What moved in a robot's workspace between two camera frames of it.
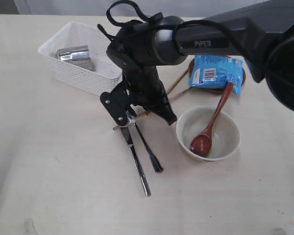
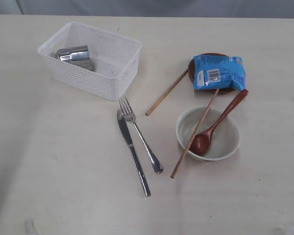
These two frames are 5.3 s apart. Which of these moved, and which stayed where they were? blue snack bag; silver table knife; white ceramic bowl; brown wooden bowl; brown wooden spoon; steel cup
Moved: brown wooden bowl; brown wooden spoon
Stayed: blue snack bag; white ceramic bowl; steel cup; silver table knife
